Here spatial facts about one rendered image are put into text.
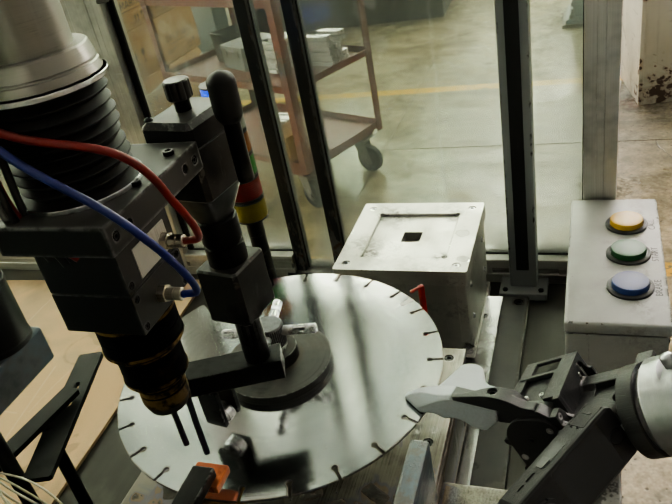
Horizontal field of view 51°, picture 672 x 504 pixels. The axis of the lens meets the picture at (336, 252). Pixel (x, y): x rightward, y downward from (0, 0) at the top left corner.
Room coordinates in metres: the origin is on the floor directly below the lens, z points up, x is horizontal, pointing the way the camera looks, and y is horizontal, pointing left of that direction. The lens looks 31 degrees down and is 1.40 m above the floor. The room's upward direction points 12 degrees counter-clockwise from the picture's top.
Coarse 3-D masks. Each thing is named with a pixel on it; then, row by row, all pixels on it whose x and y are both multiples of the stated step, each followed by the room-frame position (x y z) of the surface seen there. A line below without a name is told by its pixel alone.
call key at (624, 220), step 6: (612, 216) 0.78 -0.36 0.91; (618, 216) 0.78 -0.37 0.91; (624, 216) 0.77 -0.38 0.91; (630, 216) 0.77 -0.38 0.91; (636, 216) 0.77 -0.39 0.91; (612, 222) 0.77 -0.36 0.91; (618, 222) 0.76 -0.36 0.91; (624, 222) 0.76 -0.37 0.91; (630, 222) 0.76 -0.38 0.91; (636, 222) 0.75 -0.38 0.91; (642, 222) 0.75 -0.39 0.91; (618, 228) 0.76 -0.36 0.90; (624, 228) 0.75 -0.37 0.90; (630, 228) 0.75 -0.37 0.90; (636, 228) 0.75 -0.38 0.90
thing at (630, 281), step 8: (624, 272) 0.66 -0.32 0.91; (632, 272) 0.65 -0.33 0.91; (616, 280) 0.64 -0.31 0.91; (624, 280) 0.64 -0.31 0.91; (632, 280) 0.64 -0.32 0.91; (640, 280) 0.64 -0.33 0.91; (648, 280) 0.63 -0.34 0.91; (616, 288) 0.63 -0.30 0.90; (624, 288) 0.63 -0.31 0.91; (632, 288) 0.62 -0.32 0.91; (640, 288) 0.62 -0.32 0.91; (648, 288) 0.63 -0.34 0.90
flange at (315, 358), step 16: (288, 336) 0.58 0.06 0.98; (304, 336) 0.59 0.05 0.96; (320, 336) 0.59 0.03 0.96; (288, 352) 0.55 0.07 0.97; (304, 352) 0.56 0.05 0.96; (320, 352) 0.56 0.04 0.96; (288, 368) 0.54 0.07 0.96; (304, 368) 0.54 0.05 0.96; (320, 368) 0.54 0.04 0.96; (256, 384) 0.53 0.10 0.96; (272, 384) 0.53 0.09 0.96; (288, 384) 0.52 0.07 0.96; (304, 384) 0.52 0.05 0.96; (256, 400) 0.51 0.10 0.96; (272, 400) 0.51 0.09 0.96; (288, 400) 0.51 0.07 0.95
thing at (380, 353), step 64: (192, 320) 0.68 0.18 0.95; (320, 320) 0.63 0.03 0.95; (384, 320) 0.60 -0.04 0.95; (320, 384) 0.52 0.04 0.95; (384, 384) 0.51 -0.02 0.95; (128, 448) 0.49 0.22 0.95; (192, 448) 0.47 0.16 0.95; (256, 448) 0.46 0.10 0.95; (320, 448) 0.44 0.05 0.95; (384, 448) 0.43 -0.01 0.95
